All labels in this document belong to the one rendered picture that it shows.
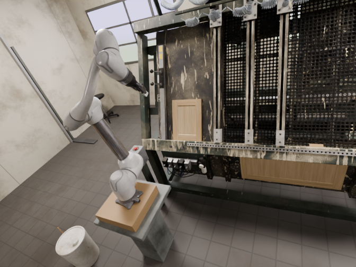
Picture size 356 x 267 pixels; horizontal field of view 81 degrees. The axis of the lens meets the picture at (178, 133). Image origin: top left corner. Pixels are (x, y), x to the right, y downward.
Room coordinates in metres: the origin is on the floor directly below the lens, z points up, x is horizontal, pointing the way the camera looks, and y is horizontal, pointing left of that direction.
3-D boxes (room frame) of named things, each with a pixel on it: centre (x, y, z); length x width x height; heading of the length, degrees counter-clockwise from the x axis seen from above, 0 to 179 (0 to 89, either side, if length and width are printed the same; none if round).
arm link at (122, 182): (1.24, 0.54, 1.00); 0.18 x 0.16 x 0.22; 155
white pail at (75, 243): (1.36, 1.36, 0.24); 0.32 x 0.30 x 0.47; 57
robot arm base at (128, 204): (1.22, 0.53, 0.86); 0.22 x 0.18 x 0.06; 46
